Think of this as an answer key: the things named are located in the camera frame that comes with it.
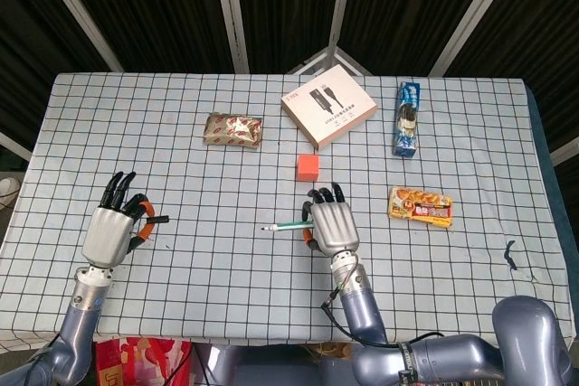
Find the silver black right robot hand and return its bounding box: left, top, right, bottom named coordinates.
left=301, top=181, right=361, bottom=255

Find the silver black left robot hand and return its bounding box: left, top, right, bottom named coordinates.
left=81, top=171, right=157, bottom=268

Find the white green marker pen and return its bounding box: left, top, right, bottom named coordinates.
left=261, top=219, right=316, bottom=232

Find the orange cube block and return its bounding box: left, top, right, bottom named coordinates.
left=296, top=154, right=321, bottom=183

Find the yellow curry box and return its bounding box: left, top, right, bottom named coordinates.
left=386, top=184, right=454, bottom=229

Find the checkered light blue tablecloth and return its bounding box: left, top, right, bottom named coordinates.
left=0, top=71, right=579, bottom=355

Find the blue cookie package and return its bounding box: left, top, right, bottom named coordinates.
left=392, top=80, right=425, bottom=159

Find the red shopping bag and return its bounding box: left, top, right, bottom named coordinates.
left=94, top=335, right=194, bottom=386

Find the gold red snack packet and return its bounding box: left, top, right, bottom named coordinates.
left=201, top=112, right=264, bottom=151

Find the blue-grey robot torso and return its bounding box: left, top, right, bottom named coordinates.
left=194, top=343, right=358, bottom=386

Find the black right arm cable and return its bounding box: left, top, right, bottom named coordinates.
left=320, top=263, right=447, bottom=351

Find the white pink cable box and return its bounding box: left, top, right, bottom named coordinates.
left=280, top=64, right=379, bottom=151

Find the white metal partition frame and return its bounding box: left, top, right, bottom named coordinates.
left=210, top=0, right=251, bottom=74
left=549, top=139, right=579, bottom=166
left=0, top=131, right=33, bottom=162
left=428, top=0, right=526, bottom=78
left=30, top=0, right=124, bottom=73
left=285, top=0, right=373, bottom=77

